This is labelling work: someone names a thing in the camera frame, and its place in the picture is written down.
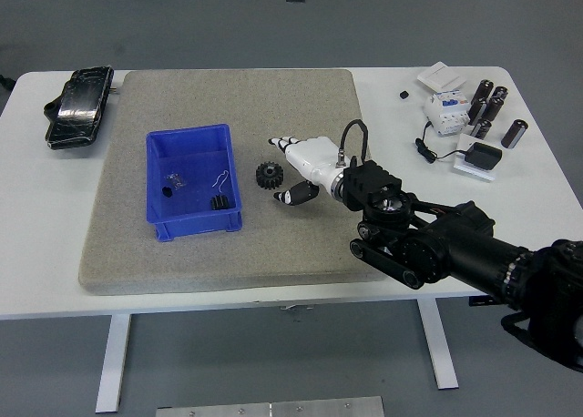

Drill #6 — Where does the black power adapter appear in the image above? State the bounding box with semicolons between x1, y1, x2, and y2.
464;142;504;170

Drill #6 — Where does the black wrapped device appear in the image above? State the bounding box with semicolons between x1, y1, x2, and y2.
43;65;116;152

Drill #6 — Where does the grey metal plate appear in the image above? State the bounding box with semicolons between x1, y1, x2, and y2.
156;396;385;417

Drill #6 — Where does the white circuit breaker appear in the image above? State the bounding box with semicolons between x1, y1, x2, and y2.
422;88;471;138

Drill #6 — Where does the white flat block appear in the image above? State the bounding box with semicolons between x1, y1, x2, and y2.
452;132;497;183

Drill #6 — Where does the black adapter cord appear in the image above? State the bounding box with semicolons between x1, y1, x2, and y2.
414;119;470;164

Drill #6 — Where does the blue plastic box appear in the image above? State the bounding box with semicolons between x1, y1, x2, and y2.
144;123;243;244

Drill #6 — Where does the white table leg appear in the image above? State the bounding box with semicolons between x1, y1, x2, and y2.
416;298;459;390
94;314;133;413

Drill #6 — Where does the large black gear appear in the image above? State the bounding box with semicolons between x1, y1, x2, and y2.
254;161;284;191

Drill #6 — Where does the white switch plate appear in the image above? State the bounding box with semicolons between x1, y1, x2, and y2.
416;60;466;93

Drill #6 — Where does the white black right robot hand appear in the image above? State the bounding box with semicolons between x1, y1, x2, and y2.
268;136;343;207

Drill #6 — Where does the grey-brown mat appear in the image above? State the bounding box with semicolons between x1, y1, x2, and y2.
77;68;395;296

